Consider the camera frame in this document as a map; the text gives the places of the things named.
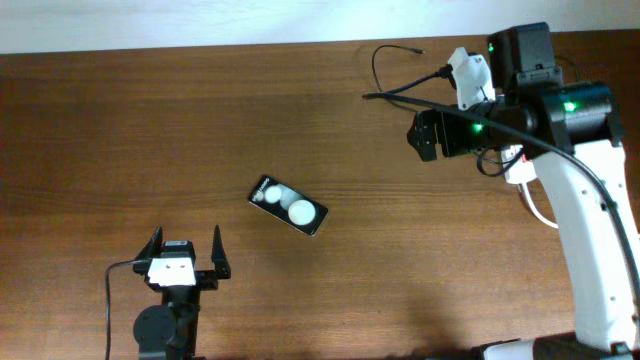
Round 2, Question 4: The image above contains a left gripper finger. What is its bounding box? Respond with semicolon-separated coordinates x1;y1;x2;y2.
211;225;231;279
137;227;163;260

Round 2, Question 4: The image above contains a black smartphone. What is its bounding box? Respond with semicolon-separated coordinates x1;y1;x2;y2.
247;175;329;237

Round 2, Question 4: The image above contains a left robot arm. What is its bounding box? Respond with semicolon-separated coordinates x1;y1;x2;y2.
133;227;231;360

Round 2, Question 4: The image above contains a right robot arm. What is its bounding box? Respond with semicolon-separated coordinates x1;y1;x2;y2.
407;23;639;359

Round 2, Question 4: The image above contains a white power strip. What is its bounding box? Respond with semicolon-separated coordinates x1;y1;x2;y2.
500;145;537;185

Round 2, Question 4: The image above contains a white power strip cord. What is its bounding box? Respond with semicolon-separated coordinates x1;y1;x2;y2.
518;182;559;230

